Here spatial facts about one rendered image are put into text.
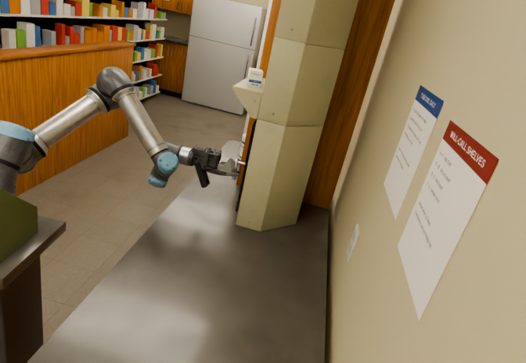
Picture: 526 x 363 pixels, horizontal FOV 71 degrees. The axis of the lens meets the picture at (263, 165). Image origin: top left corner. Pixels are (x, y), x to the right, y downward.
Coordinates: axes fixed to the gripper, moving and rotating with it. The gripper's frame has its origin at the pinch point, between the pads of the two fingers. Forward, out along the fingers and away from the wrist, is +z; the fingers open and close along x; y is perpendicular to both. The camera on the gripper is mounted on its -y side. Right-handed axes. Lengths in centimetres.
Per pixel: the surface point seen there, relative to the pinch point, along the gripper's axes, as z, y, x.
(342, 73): 32, 48, 29
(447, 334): 47, 26, -99
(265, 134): 8.9, 21.5, -6.5
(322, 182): 37.8, -5.4, 31.8
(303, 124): 21.7, 27.3, -0.7
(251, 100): 1.1, 32.7, -7.1
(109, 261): -83, -112, 61
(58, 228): -53, -23, -37
